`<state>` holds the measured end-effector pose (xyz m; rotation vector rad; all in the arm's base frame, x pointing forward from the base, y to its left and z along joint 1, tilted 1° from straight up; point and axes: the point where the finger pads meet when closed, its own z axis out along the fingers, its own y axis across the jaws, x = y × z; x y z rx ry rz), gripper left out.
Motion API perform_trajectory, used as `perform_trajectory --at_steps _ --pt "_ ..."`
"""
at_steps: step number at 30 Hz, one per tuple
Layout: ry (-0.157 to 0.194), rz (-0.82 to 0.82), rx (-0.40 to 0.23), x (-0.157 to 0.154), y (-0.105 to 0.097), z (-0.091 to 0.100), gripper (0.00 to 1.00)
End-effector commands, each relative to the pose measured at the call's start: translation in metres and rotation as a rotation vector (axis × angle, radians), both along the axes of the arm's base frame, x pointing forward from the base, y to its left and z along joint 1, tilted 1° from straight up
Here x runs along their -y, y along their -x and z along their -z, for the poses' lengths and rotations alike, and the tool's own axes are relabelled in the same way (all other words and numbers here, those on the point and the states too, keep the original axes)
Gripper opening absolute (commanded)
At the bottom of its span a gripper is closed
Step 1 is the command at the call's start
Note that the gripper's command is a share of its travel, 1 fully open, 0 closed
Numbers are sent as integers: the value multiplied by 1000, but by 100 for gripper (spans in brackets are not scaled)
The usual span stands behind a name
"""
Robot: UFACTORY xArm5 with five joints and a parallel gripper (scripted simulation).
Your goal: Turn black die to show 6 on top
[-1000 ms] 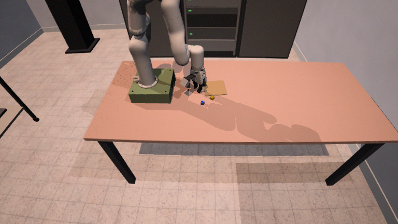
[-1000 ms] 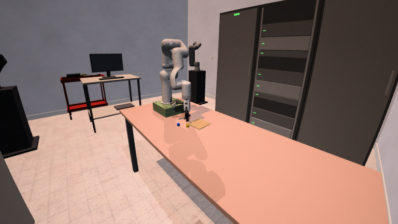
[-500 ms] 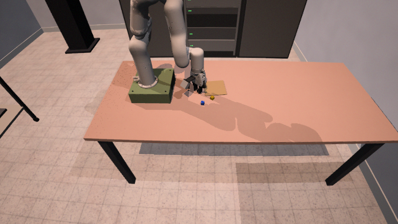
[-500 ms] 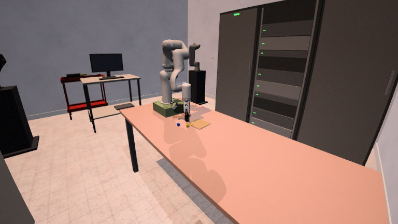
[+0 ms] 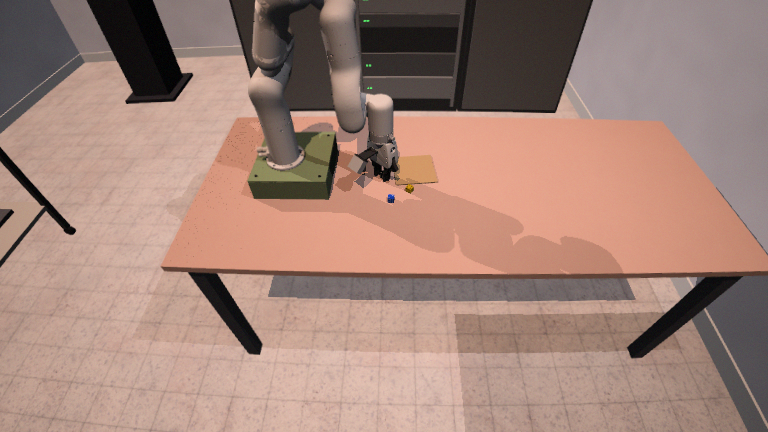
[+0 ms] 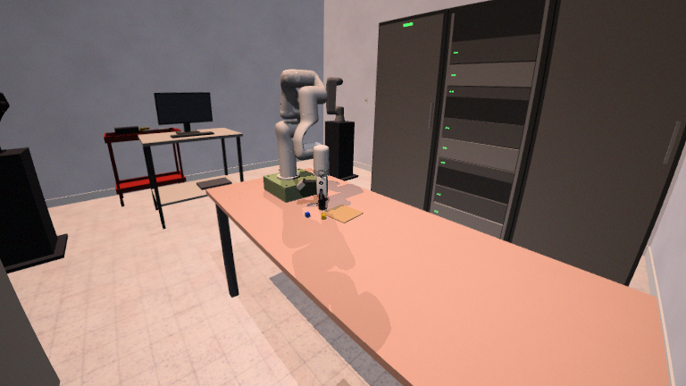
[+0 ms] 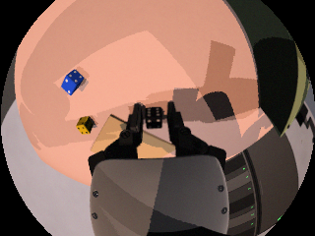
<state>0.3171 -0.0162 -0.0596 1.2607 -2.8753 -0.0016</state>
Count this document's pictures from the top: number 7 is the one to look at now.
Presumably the blue die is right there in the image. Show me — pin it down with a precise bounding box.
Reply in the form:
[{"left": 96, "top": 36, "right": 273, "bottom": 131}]
[{"left": 61, "top": 69, "right": 84, "bottom": 95}]

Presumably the yellow die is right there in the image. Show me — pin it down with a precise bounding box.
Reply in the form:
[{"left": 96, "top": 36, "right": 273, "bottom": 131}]
[{"left": 76, "top": 116, "right": 94, "bottom": 135}]

